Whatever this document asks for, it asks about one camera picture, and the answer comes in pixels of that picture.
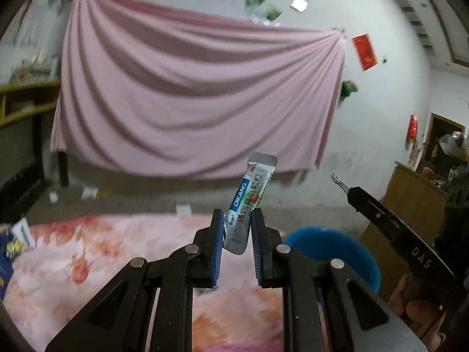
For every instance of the yellow wooden shelf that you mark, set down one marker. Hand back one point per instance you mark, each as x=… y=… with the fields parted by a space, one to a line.
x=23 y=100

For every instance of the blue plastic trash bin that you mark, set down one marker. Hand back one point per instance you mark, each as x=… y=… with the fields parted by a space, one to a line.
x=324 y=244

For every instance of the pink hanging cloth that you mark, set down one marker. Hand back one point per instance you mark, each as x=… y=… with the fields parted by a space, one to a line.
x=149 y=90

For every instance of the red paper on wall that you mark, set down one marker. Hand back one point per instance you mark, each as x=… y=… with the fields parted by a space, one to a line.
x=365 y=51

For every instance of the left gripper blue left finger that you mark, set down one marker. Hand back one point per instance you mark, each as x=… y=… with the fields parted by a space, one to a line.
x=217 y=235

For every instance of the green wall ornament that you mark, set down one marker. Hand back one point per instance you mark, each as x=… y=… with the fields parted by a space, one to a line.
x=348 y=88

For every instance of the wooden cabinet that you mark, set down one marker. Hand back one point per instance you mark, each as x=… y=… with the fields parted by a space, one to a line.
x=418 y=203

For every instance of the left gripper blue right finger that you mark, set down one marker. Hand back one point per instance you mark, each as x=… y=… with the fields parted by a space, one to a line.
x=257 y=233

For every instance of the silver green sachet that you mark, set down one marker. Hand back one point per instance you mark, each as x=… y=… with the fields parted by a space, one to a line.
x=260 y=169

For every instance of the blue yellow snack packet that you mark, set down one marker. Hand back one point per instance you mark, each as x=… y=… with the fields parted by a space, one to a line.
x=16 y=239

